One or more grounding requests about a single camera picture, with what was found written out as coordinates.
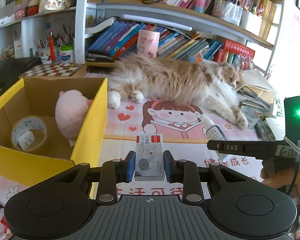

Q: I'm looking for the staples box with cat picture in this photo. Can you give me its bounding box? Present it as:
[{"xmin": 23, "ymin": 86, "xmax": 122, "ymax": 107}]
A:
[{"xmin": 134, "ymin": 134, "xmax": 165, "ymax": 181}]

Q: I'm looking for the person's right hand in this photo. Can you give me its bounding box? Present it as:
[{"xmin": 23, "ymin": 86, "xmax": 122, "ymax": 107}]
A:
[{"xmin": 260, "ymin": 168, "xmax": 300, "ymax": 195}]

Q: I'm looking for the pink checkered tablecloth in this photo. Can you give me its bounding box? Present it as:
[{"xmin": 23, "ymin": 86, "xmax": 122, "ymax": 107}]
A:
[{"xmin": 0, "ymin": 72, "xmax": 278, "ymax": 240}]

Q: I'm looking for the white glue bottle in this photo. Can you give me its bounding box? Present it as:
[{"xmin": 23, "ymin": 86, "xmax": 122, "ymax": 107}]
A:
[{"xmin": 200, "ymin": 114, "xmax": 227, "ymax": 141}]

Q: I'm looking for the pink plush toy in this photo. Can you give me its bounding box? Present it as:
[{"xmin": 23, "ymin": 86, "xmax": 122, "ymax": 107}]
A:
[{"xmin": 55, "ymin": 89, "xmax": 93, "ymax": 141}]

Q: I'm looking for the yellow cardboard box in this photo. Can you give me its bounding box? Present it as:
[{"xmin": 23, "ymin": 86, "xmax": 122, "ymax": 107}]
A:
[{"xmin": 0, "ymin": 77, "xmax": 107, "ymax": 186}]

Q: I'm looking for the long-haired orange white cat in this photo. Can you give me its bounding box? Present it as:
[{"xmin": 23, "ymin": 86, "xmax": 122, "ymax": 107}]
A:
[{"xmin": 107, "ymin": 54, "xmax": 248, "ymax": 130}]

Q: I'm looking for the clear packing tape roll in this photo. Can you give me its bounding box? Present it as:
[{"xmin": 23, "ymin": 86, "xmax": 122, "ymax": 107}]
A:
[{"xmin": 10, "ymin": 115, "xmax": 48, "ymax": 152}]

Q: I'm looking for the wooden chess board box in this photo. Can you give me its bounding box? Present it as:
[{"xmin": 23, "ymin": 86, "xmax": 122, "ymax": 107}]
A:
[{"xmin": 19, "ymin": 63, "xmax": 87, "ymax": 79}]

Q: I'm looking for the red thick dictionary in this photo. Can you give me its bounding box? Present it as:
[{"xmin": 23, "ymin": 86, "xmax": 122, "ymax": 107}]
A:
[{"xmin": 222, "ymin": 39, "xmax": 255, "ymax": 60}]

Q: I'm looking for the white green lidded jar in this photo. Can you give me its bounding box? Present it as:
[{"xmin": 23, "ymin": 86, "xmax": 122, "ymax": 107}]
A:
[{"xmin": 59, "ymin": 44, "xmax": 75, "ymax": 64}]

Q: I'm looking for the pink printed cup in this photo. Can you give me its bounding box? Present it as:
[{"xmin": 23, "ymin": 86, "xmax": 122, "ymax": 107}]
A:
[{"xmin": 137, "ymin": 30, "xmax": 160, "ymax": 58}]

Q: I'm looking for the pen holder with pens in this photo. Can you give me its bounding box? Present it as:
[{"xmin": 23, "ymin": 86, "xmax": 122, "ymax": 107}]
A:
[{"xmin": 37, "ymin": 24, "xmax": 75, "ymax": 65}]

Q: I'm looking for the black electronic keyboard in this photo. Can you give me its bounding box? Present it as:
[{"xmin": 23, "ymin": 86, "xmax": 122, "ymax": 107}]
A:
[{"xmin": 0, "ymin": 57, "xmax": 42, "ymax": 96}]

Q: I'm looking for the red white small doll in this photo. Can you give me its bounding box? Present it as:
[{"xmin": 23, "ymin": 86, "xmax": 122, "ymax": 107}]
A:
[{"xmin": 27, "ymin": 0, "xmax": 39, "ymax": 16}]

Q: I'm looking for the white bookshelf frame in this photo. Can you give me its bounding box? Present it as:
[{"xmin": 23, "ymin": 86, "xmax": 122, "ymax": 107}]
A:
[{"xmin": 0, "ymin": 0, "xmax": 276, "ymax": 74}]

